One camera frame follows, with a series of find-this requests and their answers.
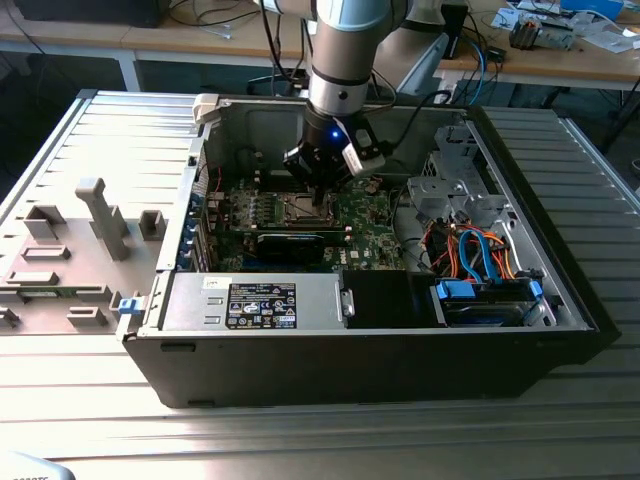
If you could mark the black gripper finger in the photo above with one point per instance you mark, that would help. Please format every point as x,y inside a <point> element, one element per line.
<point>335,184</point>
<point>296,159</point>

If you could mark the CPU with silver top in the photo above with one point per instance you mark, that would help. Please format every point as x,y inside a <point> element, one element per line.
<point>302,210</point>

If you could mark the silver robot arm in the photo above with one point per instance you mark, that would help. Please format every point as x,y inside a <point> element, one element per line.
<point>340,65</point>

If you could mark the RAM slot white clips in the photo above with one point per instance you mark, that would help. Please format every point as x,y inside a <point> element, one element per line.
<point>267,174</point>

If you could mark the black finned CPU cooler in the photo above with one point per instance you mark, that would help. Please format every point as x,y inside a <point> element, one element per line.
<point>525,32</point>

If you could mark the green motherboard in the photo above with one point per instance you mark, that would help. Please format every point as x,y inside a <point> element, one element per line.
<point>370,235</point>

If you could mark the black graphics card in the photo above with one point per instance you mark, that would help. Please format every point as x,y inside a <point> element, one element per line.
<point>290,247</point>

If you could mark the beige plastic case latch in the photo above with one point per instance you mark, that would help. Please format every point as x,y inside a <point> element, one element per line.
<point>205,107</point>

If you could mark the grey metal drive cage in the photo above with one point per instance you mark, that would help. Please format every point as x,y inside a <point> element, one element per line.
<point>450,200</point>

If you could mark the black plastic shroud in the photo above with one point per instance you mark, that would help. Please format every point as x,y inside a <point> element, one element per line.
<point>380,300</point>

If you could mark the white tag with code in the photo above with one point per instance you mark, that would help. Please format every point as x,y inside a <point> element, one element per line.
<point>447,97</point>

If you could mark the pale blue teach pendant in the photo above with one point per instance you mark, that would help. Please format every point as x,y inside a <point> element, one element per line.
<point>425,65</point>

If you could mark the silver power supply unit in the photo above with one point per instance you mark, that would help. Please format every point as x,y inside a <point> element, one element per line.
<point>190,300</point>

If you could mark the black upright box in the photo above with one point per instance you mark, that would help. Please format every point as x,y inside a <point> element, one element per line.
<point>455,30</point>

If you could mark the black open PC case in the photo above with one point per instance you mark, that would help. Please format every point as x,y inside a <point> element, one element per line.
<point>350,370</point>

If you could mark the hard disk in blue carrier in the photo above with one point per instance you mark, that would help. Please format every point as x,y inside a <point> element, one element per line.
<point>480,312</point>

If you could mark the blue plastic case latch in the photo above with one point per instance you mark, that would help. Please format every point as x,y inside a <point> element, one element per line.
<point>131,306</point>

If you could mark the grey parts rack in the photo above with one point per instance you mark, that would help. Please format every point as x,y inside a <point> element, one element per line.
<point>75,250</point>

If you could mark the black flat monitor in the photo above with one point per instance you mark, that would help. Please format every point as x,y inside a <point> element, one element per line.
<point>90,12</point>

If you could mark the green RAM stick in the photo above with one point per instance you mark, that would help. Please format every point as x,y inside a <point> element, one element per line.
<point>45,292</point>

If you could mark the blue cardboard box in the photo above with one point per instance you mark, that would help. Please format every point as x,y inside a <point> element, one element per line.
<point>592,7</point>

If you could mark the pale grey device corner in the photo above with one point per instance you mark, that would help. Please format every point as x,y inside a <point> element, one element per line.
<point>30,470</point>

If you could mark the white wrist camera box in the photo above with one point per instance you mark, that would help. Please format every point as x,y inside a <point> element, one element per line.
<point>365,152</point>

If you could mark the wooden desk white frame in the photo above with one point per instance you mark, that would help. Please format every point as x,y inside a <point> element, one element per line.
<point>75,35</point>
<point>550,65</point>

